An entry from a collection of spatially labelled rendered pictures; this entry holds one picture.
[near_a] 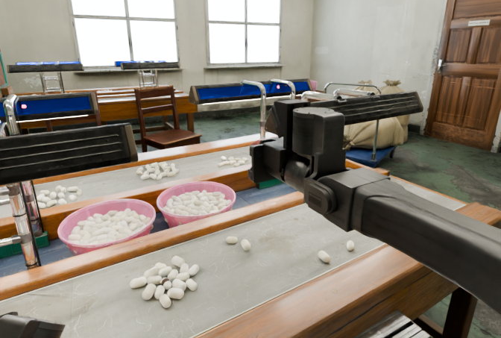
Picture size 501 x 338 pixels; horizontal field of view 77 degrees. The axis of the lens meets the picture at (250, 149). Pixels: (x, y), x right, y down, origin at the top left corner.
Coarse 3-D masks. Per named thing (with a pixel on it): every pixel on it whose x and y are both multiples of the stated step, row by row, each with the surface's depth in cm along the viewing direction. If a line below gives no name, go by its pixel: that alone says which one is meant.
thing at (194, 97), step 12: (216, 84) 132; (228, 84) 134; (240, 84) 137; (264, 84) 143; (276, 84) 146; (300, 84) 153; (192, 96) 127; (204, 96) 127; (216, 96) 130; (228, 96) 133; (240, 96) 135; (252, 96) 138; (276, 96) 145
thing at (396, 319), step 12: (396, 312) 74; (384, 324) 71; (396, 324) 71; (408, 324) 72; (360, 336) 68; (372, 336) 68; (384, 336) 68; (396, 336) 68; (408, 336) 68; (420, 336) 68
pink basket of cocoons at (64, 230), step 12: (96, 204) 104; (120, 204) 107; (132, 204) 107; (144, 204) 105; (72, 216) 97; (84, 216) 101; (60, 228) 90; (72, 228) 96; (144, 228) 90; (120, 240) 84; (72, 252) 88; (84, 252) 84
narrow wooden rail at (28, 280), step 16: (240, 208) 102; (256, 208) 102; (272, 208) 103; (288, 208) 106; (192, 224) 93; (208, 224) 93; (224, 224) 94; (128, 240) 85; (144, 240) 85; (160, 240) 85; (176, 240) 87; (80, 256) 78; (96, 256) 78; (112, 256) 78; (128, 256) 80; (32, 272) 73; (48, 272) 73; (64, 272) 73; (80, 272) 75; (0, 288) 68; (16, 288) 69; (32, 288) 70
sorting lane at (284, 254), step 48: (192, 240) 89; (240, 240) 89; (288, 240) 89; (336, 240) 89; (48, 288) 71; (96, 288) 71; (144, 288) 71; (240, 288) 71; (288, 288) 71; (96, 336) 60; (144, 336) 60; (192, 336) 59
